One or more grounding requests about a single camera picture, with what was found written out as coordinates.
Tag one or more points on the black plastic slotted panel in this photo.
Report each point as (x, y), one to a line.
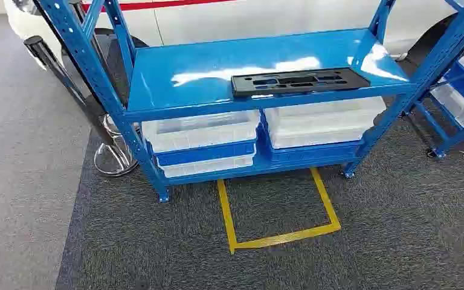
(241, 86)

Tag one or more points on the yellow floor tape rectangle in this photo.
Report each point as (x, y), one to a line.
(227, 216)

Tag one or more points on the white car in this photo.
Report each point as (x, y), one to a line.
(256, 16)

